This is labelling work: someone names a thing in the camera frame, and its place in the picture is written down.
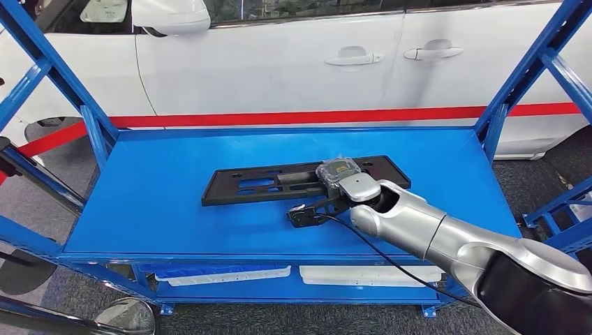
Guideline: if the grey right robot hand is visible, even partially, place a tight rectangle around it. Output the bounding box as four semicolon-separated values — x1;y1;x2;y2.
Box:
316;157;362;193

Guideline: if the black plastic plate part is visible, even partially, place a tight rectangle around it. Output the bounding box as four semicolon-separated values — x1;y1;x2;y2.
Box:
201;154;412;207

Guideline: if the blue metal shelf rack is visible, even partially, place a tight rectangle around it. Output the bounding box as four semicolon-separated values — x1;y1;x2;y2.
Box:
0;0;592;320
538;210;592;260

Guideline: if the red barrier belt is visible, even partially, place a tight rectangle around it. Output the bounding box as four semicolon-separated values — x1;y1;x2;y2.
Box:
108;102;582;129
0;121;89;187

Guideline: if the white plastic bin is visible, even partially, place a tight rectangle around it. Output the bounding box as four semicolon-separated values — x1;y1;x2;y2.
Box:
154;267;293;288
298;265;444;288

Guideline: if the white car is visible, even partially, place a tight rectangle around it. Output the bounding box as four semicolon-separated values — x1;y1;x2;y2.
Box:
0;0;592;161

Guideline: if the blue plastic bin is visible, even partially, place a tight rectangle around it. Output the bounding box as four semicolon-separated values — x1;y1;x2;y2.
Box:
138;263;291;279

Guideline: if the white car side mirror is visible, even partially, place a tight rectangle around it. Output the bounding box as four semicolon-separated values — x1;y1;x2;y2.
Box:
131;0;212;37

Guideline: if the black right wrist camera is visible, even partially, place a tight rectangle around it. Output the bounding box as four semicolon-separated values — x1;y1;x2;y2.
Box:
286;194;353;229

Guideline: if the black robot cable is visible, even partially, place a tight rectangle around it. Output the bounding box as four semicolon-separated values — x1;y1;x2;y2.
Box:
316;212;482;310

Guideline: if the white car door handle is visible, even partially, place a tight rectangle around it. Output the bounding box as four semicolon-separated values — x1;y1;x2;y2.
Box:
324;46;384;66
403;39;464;61

